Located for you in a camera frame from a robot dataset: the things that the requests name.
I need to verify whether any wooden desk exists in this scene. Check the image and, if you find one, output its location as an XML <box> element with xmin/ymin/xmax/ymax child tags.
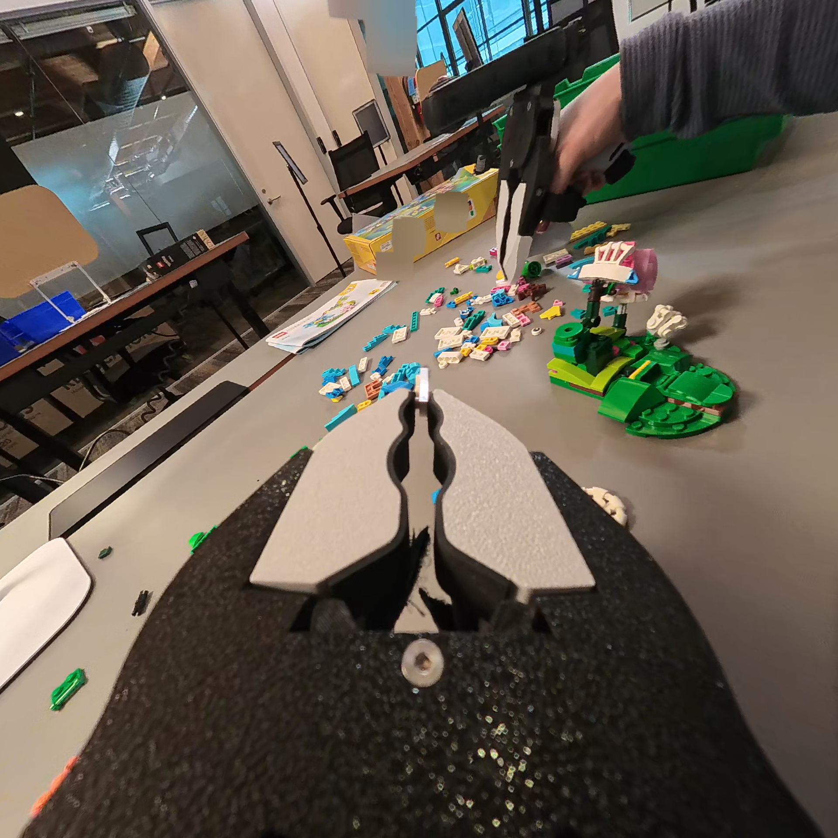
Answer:
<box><xmin>0</xmin><ymin>231</ymin><xmax>271</xmax><ymax>459</ymax></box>
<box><xmin>337</xmin><ymin>103</ymin><xmax>506</xmax><ymax>200</ymax></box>

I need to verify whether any black tripod stand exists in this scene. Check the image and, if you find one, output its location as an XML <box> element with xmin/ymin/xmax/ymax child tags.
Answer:
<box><xmin>273</xmin><ymin>140</ymin><xmax>348</xmax><ymax>280</ymax></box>

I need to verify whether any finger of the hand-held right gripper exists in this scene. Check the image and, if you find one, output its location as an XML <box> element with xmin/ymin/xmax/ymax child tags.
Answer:
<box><xmin>505</xmin><ymin>183</ymin><xmax>553</xmax><ymax>282</ymax></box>
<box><xmin>494</xmin><ymin>180</ymin><xmax>519</xmax><ymax>275</ymax></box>

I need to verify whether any black office chair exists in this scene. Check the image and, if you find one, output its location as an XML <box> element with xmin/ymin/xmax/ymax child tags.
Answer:
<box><xmin>320</xmin><ymin>130</ymin><xmax>402</xmax><ymax>234</ymax></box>

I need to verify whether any orange and white brick cluster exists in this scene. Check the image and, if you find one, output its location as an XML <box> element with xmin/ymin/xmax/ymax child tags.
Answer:
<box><xmin>31</xmin><ymin>755</ymin><xmax>78</xmax><ymax>817</ymax></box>

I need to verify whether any person's right forearm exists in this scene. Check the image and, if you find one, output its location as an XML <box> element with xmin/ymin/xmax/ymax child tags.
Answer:
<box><xmin>618</xmin><ymin>0</ymin><xmax>838</xmax><ymax>142</ymax></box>

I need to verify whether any black electronic device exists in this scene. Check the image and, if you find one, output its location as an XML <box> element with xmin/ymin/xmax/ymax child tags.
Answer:
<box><xmin>143</xmin><ymin>231</ymin><xmax>217</xmax><ymax>279</ymax></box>

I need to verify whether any pile of lego bricks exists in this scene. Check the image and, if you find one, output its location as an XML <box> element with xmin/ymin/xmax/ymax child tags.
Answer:
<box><xmin>319</xmin><ymin>221</ymin><xmax>633</xmax><ymax>433</ymax></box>

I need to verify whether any blue storage bin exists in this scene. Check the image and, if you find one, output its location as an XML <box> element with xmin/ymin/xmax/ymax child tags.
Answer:
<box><xmin>0</xmin><ymin>291</ymin><xmax>87</xmax><ymax>365</ymax></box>

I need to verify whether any brown cardboard sheet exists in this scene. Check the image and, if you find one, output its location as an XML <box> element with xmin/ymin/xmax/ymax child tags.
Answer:
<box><xmin>0</xmin><ymin>185</ymin><xmax>100</xmax><ymax>299</ymax></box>

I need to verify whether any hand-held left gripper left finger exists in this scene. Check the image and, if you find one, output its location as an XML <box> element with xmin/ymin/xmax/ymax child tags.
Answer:
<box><xmin>250</xmin><ymin>391</ymin><xmax>423</xmax><ymax>597</ymax></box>

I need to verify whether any white lego flower piece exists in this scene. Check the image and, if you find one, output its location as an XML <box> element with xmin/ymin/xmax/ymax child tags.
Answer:
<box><xmin>582</xmin><ymin>486</ymin><xmax>630</xmax><ymax>529</ymax></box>

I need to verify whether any green plastic bin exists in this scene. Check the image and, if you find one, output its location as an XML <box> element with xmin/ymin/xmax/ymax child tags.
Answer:
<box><xmin>496</xmin><ymin>52</ymin><xmax>793</xmax><ymax>206</ymax></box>

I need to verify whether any person's right hand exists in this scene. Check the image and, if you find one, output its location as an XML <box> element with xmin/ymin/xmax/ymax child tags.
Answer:
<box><xmin>553</xmin><ymin>65</ymin><xmax>632</xmax><ymax>197</ymax></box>

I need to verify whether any green lego leaf piece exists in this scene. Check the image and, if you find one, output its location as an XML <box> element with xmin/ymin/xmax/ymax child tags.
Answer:
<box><xmin>50</xmin><ymin>668</ymin><xmax>88</xmax><ymax>712</ymax></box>

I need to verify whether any clear acrylic stand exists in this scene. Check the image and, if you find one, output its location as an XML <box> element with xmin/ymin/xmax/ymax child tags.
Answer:
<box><xmin>29</xmin><ymin>260</ymin><xmax>111</xmax><ymax>310</ymax></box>

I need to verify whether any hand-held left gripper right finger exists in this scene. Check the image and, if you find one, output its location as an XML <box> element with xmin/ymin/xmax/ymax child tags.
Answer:
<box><xmin>426</xmin><ymin>389</ymin><xmax>597</xmax><ymax>601</ymax></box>

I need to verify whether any lego instruction booklet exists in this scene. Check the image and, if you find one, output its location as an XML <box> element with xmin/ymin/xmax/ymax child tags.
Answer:
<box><xmin>264</xmin><ymin>279</ymin><xmax>398</xmax><ymax>355</ymax></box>

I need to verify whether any computer monitor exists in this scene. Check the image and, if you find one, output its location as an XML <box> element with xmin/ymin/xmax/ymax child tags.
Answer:
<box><xmin>351</xmin><ymin>99</ymin><xmax>392</xmax><ymax>153</ymax></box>

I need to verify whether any yellow lego box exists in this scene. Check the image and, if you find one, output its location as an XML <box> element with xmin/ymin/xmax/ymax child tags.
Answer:
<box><xmin>343</xmin><ymin>168</ymin><xmax>502</xmax><ymax>276</ymax></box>

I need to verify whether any green lego garden model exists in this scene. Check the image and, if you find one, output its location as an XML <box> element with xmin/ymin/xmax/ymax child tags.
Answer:
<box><xmin>546</xmin><ymin>240</ymin><xmax>738</xmax><ymax>440</ymax></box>

